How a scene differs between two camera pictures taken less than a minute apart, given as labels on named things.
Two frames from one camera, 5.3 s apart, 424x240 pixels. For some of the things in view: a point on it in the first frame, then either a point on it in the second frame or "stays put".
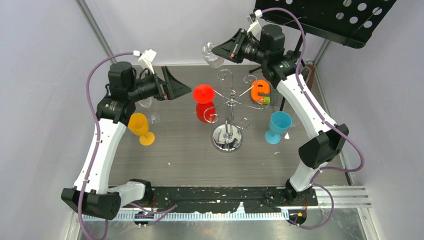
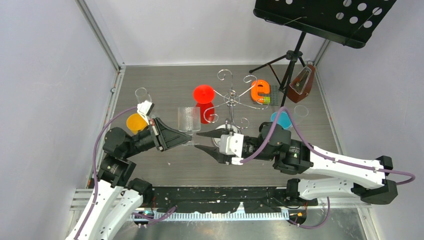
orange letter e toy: (259, 86) stays put
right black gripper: (230, 49) -> (214, 153)
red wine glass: (206, 109) stays put
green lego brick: (267, 100) stays put
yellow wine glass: (138, 125) stays put
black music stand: (349, 22) stays put
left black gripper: (175, 88) -> (165, 137)
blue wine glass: (280, 122) stays put
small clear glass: (213, 60) -> (189, 121)
